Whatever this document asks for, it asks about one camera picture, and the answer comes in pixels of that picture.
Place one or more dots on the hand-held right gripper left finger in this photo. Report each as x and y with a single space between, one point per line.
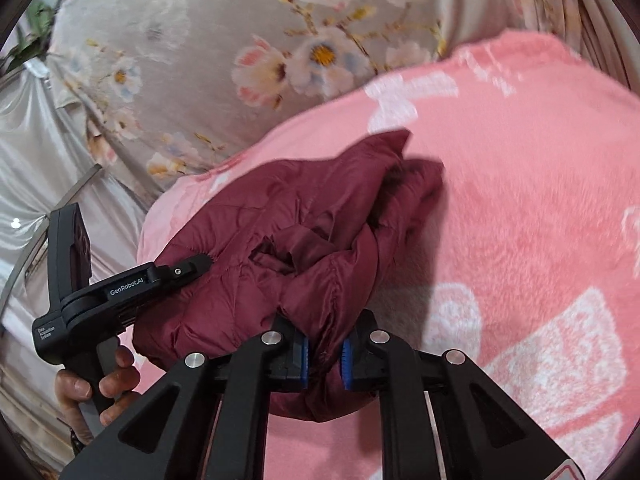
302 360

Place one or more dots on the grey floral bedsheet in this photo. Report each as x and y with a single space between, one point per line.
210 35

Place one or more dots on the green plant leaves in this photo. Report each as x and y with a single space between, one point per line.
37 15

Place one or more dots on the maroon puffer jacket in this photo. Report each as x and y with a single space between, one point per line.
300 200

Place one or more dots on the pale satin cloth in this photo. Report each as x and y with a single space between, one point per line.
40 160

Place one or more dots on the pink printed blanket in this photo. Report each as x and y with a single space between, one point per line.
525 185

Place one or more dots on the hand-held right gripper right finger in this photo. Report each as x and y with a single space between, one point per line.
346 360

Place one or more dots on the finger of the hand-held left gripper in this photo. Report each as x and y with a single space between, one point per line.
185 269

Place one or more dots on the person's left hand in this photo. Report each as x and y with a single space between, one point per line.
75 387

